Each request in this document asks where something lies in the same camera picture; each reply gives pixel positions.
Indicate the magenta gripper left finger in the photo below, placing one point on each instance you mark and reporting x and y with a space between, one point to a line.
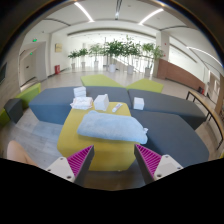
74 167

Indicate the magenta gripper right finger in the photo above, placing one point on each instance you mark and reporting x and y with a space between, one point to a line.
154 166

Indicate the light blue towel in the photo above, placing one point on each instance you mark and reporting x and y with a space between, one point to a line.
112 127

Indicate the folded white towel stack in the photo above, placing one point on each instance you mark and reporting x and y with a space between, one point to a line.
79 91

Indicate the yellow ottoman table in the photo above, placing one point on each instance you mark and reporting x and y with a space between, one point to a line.
109 155

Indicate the grey-blue front sofa block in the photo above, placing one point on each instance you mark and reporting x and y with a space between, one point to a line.
170 134

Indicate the grey-blue sofa block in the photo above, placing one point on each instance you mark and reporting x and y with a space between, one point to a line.
170 134
53 105
158 102

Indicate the person's bare knee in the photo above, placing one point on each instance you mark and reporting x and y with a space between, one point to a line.
16 152

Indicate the grey-blue right sofa block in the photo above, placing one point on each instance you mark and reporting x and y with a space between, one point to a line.
158 102

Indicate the small white box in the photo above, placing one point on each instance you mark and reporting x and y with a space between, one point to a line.
138 103

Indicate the crumpled white cloth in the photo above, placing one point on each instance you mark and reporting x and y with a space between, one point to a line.
82 103

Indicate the grey-blue left sofa block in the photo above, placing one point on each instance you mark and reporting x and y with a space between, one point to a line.
53 105

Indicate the white remote control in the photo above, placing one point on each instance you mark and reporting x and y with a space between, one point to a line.
116 107

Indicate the white tissue box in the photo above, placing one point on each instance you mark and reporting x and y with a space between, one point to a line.
101 102

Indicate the green right far seat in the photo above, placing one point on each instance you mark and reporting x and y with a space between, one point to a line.
146 85

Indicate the green seat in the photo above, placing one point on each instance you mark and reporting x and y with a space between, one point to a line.
99 80
146 85

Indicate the dark grey cube stool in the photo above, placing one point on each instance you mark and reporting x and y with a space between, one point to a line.
14 109

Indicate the green left bench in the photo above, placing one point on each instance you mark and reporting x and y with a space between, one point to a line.
26 96

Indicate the green left far seat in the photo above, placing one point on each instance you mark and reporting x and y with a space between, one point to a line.
99 80

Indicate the red fire extinguisher box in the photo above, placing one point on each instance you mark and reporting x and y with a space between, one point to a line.
57 69

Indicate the potted plant far right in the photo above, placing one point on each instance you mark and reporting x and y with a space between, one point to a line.
152 53

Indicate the potted plant far left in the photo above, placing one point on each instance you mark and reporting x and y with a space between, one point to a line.
73 55

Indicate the potted plant right centre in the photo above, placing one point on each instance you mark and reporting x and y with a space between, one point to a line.
130 50

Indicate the large centre potted plant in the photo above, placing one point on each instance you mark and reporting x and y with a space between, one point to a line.
113 50

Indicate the wooden bench black frame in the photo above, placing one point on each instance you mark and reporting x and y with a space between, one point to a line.
211 114

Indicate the yellow wall picture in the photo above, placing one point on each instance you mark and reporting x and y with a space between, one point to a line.
58 47

